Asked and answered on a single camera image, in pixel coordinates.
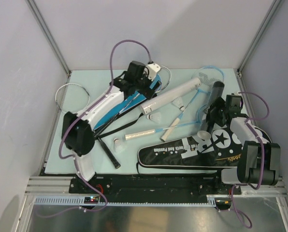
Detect black shuttlecock tube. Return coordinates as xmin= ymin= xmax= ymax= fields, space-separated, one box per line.
xmin=197 ymin=81 xmax=225 ymax=140

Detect white shuttlecock tube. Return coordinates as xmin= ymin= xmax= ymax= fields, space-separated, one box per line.
xmin=140 ymin=77 xmax=201 ymax=115

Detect plastic shuttlecock front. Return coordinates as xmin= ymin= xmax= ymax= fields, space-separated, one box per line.
xmin=113 ymin=138 xmax=126 ymax=153

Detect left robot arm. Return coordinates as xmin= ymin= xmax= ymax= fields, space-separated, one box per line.
xmin=61 ymin=61 xmax=161 ymax=193

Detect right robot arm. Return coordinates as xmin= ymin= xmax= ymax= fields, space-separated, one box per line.
xmin=206 ymin=95 xmax=281 ymax=189

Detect blue racket near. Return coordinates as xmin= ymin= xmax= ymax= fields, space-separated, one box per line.
xmin=125 ymin=104 xmax=206 ymax=142

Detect blue racket cover bag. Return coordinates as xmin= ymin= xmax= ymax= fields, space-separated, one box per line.
xmin=86 ymin=66 xmax=160 ymax=130

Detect white racket on blue bag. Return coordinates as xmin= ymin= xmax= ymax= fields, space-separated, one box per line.
xmin=94 ymin=65 xmax=172 ymax=138

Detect black racket cover bag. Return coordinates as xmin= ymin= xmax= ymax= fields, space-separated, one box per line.
xmin=136 ymin=125 xmax=275 ymax=170

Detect blue racket far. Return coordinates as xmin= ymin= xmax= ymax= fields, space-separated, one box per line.
xmin=160 ymin=66 xmax=225 ymax=142

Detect white racket black grip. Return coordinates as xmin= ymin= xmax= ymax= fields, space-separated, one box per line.
xmin=55 ymin=83 xmax=122 ymax=169

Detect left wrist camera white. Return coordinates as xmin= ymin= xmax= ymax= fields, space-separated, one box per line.
xmin=145 ymin=62 xmax=161 ymax=81

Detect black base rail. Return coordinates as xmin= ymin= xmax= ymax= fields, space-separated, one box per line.
xmin=69 ymin=172 xmax=231 ymax=204

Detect right aluminium frame post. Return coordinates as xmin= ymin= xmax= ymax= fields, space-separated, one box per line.
xmin=237 ymin=0 xmax=284 ymax=73

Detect aluminium frame post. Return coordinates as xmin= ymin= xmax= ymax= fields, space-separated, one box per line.
xmin=237 ymin=0 xmax=284 ymax=73
xmin=25 ymin=0 xmax=71 ymax=76

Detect left aluminium frame post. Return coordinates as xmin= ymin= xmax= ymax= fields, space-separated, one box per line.
xmin=25 ymin=0 xmax=71 ymax=76

